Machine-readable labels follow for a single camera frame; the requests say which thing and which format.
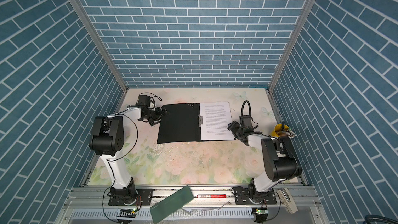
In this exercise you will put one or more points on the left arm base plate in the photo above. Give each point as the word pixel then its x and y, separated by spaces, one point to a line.
pixel 121 197

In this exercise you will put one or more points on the red marker pen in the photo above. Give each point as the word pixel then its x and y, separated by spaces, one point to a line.
pixel 213 196

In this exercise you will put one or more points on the aluminium front rail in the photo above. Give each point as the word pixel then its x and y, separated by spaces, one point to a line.
pixel 96 197

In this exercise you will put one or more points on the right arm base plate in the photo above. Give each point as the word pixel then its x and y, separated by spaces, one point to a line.
pixel 246 196

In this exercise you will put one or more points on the left aluminium frame post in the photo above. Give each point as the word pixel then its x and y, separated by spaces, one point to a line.
pixel 84 18

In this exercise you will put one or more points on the green board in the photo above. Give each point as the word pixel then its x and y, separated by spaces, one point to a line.
pixel 171 204

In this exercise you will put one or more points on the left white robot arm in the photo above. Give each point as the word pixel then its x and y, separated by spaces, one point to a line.
pixel 108 140

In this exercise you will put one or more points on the orange black file folder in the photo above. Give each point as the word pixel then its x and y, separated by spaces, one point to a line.
pixel 180 124

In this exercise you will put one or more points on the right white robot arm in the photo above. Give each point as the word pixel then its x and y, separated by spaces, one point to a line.
pixel 279 157

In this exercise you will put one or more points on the metal folder clip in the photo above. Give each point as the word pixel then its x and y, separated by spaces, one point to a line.
pixel 200 120

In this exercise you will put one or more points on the yellow pen cup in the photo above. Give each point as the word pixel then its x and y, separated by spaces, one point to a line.
pixel 279 128

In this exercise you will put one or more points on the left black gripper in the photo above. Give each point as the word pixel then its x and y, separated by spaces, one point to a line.
pixel 159 114

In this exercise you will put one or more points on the aluminium corner frame post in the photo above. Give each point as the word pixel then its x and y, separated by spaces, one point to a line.
pixel 308 5

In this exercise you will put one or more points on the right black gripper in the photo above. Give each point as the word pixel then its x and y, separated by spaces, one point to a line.
pixel 232 126

